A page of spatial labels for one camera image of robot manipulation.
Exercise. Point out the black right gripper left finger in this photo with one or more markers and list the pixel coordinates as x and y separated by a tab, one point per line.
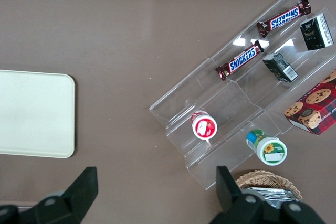
76	197

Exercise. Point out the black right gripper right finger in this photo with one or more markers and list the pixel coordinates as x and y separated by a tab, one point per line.
233	203

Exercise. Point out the light wicker basket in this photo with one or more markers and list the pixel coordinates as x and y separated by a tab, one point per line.
262	179

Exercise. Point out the aluminium foil tray stack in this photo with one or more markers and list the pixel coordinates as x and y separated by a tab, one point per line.
273	195

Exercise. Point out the cream rectangular plastic tray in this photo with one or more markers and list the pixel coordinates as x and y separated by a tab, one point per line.
34	113

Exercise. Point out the green lid yogurt cup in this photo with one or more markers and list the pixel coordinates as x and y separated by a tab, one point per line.
270	150

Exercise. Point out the red lid yogurt cup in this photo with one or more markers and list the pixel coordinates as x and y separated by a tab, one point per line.
204	128

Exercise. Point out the clear acrylic stepped display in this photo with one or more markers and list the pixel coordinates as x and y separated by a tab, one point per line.
236	98

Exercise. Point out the red tartan cookie box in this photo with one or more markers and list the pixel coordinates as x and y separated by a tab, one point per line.
315	108

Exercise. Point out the Snickers chocolate bar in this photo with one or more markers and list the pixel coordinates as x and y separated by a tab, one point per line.
284	17
242	60

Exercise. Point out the small black white carton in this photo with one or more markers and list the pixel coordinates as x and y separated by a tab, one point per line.
315	33
279	66

